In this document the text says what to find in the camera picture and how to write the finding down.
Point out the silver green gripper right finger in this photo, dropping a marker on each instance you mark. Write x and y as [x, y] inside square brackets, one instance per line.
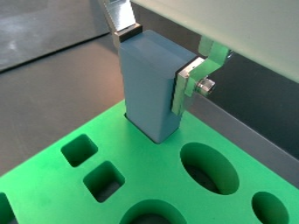
[192, 75]

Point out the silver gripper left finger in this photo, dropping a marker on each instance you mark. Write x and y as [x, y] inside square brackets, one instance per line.
[120, 20]

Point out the blue rectangular block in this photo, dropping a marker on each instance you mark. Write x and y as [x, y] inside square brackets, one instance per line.
[149, 60]

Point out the green foam shape board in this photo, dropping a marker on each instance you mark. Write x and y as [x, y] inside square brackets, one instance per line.
[105, 175]

